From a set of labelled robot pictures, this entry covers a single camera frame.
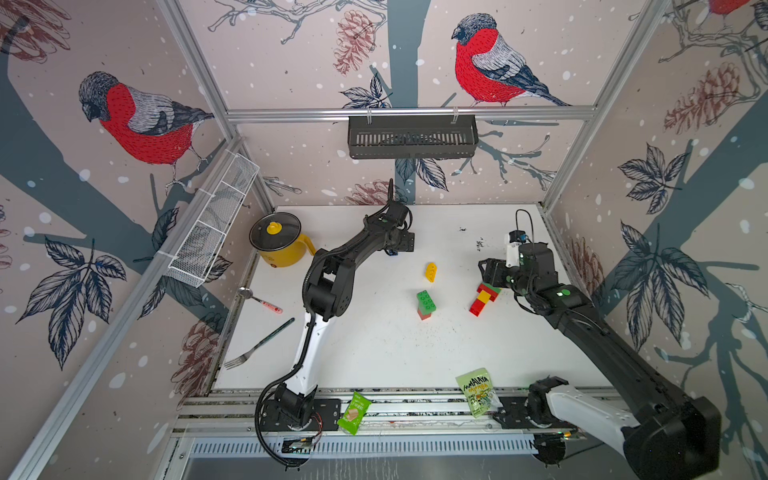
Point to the white wire mesh basket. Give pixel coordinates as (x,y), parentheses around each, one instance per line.
(193,262)

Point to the black hanging wire basket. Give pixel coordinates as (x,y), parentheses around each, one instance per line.
(412,137)

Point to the yellow curved lego upper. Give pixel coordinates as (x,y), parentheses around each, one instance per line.
(431,272)

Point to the yellow square lego brick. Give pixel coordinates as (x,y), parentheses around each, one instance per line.
(483,297)

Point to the green long lego brick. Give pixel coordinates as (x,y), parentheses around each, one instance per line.
(489,287)
(425,301)

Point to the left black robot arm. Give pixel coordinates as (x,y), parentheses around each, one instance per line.
(327,291)

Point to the yellow pot with black lid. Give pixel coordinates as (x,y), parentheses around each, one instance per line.
(279,239)

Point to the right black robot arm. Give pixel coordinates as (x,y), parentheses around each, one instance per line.
(664,433)

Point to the large green snack bag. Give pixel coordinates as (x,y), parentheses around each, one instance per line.
(479,392)

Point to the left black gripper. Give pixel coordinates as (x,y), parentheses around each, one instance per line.
(407,241)

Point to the metal fork green handle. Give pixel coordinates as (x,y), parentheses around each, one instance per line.
(243,358)

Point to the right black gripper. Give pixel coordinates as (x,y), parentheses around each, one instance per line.
(495,267)

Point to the red long lego brick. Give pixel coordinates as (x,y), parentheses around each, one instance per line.
(482,288)

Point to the small green snack packet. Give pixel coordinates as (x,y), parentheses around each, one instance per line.
(352,417)

